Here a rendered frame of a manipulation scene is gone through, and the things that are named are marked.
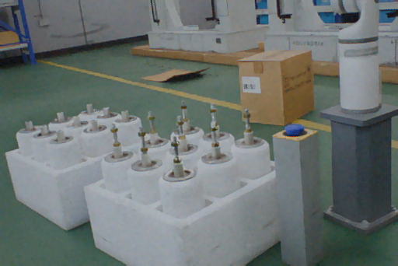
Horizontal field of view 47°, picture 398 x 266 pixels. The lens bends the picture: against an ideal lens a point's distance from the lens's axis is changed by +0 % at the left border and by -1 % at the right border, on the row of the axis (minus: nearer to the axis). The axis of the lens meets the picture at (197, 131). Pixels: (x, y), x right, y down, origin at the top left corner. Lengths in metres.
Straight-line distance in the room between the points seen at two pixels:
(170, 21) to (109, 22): 2.31
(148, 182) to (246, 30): 3.35
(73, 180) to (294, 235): 0.67
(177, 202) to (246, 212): 0.18
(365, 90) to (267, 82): 1.03
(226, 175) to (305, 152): 0.19
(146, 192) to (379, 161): 0.58
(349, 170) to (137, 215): 0.54
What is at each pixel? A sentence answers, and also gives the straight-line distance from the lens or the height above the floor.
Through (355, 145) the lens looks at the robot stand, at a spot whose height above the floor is 0.23.
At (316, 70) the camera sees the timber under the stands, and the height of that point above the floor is 0.03.
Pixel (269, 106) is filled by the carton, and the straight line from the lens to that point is 2.18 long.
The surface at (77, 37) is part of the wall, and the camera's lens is 7.37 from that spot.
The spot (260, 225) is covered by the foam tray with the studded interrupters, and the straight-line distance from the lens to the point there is 1.14.
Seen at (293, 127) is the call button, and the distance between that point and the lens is 1.00.
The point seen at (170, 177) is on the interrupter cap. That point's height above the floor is 0.25.
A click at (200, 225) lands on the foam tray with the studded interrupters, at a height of 0.16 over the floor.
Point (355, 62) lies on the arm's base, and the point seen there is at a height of 0.43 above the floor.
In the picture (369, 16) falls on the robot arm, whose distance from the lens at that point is 1.15.
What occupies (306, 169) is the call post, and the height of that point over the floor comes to 0.24.
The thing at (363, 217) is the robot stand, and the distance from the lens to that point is 1.26.
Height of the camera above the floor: 0.62
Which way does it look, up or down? 16 degrees down
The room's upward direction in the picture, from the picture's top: 7 degrees counter-clockwise
